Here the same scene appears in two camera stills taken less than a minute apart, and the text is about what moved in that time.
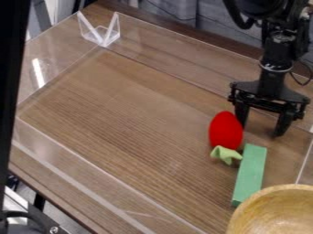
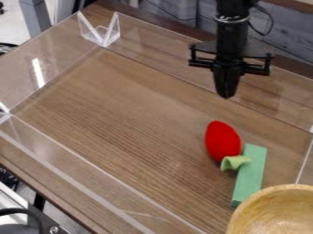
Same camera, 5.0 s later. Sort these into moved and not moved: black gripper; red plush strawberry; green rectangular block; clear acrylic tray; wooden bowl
Moved: red plush strawberry; black gripper
Not moved: green rectangular block; wooden bowl; clear acrylic tray
